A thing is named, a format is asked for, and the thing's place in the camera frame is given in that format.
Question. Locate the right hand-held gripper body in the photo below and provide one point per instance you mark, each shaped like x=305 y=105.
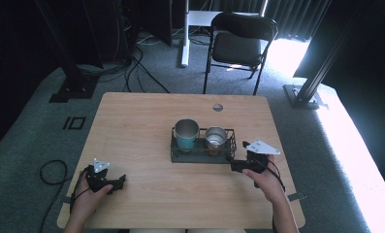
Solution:
x=256 y=161

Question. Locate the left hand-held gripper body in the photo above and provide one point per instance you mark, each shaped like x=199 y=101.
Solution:
x=96 y=179

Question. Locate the steel cup with brown sleeve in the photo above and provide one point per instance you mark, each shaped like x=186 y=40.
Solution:
x=216 y=142

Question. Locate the teal metal cup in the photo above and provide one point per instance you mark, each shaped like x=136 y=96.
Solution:
x=186 y=137

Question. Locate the person's left hand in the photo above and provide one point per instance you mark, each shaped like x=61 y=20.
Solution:
x=88 y=200

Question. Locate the person's right hand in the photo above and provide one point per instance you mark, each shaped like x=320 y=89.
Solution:
x=269 y=184

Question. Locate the grey tape strip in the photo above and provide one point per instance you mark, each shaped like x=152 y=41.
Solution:
x=296 y=196

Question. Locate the black metal stand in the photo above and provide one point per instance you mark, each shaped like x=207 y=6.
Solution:
x=72 y=81
x=304 y=93

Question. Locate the black folding chair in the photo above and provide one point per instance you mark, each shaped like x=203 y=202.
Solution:
x=237 y=48

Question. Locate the dark curtain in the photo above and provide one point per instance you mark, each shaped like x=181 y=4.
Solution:
x=293 y=16

